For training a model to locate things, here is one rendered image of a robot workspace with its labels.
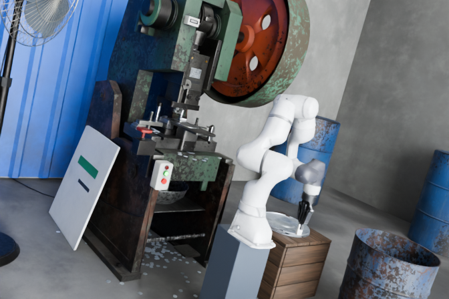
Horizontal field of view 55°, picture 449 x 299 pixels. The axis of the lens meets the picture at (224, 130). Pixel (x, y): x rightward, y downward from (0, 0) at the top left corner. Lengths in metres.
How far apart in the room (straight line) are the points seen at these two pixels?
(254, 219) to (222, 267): 0.26
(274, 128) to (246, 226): 0.44
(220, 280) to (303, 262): 0.62
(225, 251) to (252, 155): 0.44
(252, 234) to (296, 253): 0.56
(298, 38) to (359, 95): 3.22
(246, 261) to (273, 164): 0.44
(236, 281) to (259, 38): 1.38
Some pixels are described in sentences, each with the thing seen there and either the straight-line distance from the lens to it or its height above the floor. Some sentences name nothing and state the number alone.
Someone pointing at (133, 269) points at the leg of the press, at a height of 0.05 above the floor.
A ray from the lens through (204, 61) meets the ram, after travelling 2.39.
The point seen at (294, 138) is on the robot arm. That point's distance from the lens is 2.15.
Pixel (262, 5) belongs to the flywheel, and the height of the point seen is 1.54.
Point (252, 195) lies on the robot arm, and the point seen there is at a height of 0.64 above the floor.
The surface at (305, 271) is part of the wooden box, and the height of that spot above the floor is 0.17.
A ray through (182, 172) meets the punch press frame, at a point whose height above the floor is 0.55.
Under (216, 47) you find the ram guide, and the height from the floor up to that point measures 1.23.
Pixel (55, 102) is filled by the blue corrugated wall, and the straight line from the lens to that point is 3.34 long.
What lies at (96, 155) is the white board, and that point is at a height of 0.47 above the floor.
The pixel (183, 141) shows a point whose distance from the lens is 2.31.
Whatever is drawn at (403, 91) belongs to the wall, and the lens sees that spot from 5.30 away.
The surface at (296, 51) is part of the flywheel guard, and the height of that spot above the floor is 1.31.
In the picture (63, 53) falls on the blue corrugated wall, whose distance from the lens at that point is 3.30.
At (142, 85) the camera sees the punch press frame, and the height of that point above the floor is 0.92.
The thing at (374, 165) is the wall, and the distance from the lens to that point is 5.37.
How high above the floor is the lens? 1.13
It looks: 8 degrees down
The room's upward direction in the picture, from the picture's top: 14 degrees clockwise
